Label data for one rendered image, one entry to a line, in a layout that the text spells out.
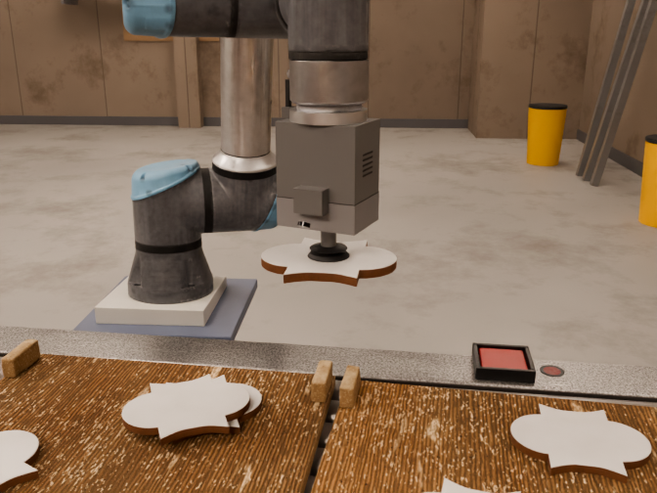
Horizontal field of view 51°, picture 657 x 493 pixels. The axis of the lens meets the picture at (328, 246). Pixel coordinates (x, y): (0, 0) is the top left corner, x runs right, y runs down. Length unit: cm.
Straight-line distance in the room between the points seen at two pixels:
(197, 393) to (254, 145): 50
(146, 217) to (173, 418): 50
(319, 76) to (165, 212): 61
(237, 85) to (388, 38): 832
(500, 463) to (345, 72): 41
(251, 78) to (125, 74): 890
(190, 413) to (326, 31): 42
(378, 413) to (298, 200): 28
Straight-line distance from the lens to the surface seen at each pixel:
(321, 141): 65
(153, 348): 102
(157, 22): 72
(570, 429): 80
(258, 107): 116
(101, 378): 92
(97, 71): 1016
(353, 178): 64
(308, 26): 64
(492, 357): 96
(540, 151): 718
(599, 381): 97
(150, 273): 122
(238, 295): 131
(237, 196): 119
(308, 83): 64
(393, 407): 82
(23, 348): 97
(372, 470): 72
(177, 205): 119
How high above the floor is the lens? 136
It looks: 18 degrees down
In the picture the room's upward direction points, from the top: straight up
